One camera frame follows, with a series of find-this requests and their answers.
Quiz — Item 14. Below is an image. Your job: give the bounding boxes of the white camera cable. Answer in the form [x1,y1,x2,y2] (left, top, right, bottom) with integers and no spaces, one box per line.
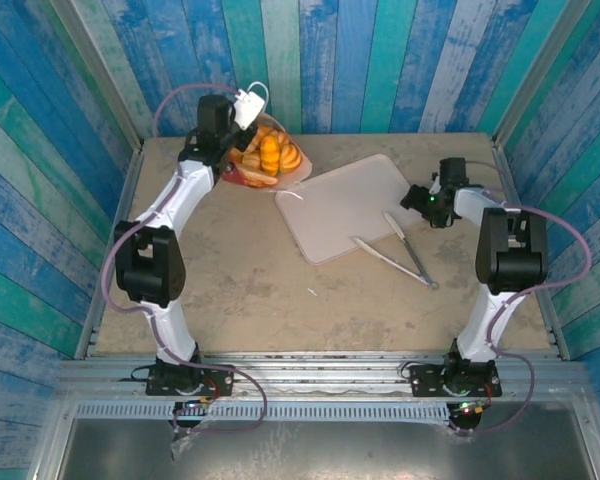
[247,81,271,115]

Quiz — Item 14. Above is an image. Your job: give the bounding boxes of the aluminium corner post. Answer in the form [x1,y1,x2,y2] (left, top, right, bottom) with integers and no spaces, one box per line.
[493,0,594,146]
[49,0,146,151]

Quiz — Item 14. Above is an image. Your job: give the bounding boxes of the metal tongs with white tips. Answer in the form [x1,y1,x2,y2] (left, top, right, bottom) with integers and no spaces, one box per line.
[353,211,440,292]

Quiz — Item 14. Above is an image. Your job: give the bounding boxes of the aluminium side rail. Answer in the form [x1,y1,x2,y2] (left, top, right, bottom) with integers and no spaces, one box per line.
[489,134,571,361]
[73,142,146,360]

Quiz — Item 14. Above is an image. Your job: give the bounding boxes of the aluminium rail beam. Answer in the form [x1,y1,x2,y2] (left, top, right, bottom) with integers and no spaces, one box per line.
[54,351,592,401]

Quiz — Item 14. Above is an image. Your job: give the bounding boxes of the slotted grey cable duct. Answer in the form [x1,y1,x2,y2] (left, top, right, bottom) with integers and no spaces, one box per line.
[73,401,454,422]

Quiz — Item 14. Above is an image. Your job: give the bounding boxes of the clear bag with red label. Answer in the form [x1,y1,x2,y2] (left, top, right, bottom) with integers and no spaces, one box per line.
[219,110,315,201]

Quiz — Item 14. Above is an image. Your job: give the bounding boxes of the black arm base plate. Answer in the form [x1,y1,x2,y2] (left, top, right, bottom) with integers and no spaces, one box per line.
[409,362,503,399]
[144,360,235,398]

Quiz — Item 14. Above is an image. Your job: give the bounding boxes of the grey metal sheet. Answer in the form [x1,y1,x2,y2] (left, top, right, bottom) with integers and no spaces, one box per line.
[54,417,600,480]

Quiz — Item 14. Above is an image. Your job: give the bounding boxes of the brown croissant loaf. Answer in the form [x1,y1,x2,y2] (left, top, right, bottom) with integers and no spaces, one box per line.
[239,168,280,189]

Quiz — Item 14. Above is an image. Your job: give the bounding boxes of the small circuit board with lights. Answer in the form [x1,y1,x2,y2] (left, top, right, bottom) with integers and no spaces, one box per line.
[173,397,216,416]
[454,399,491,417]

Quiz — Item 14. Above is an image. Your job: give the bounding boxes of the white cutting board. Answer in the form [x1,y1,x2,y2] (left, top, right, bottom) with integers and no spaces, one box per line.
[273,153,430,266]

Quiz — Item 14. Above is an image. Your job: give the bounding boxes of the clear plastic scrap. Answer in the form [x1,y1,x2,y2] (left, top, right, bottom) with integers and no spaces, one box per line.
[168,429,199,462]

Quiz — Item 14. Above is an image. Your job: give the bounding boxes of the orange yellow striped bun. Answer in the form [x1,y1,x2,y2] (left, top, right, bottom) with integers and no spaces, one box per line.
[278,142,303,174]

